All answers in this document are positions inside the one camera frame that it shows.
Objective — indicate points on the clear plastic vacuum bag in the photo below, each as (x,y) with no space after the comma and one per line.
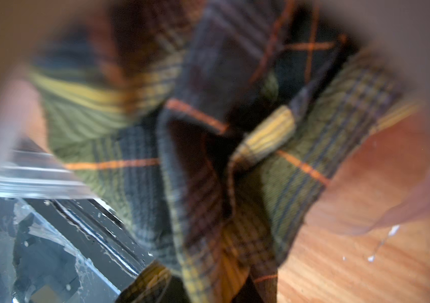
(58,241)

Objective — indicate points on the olive plaid shirt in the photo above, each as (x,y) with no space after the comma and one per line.
(210,127)

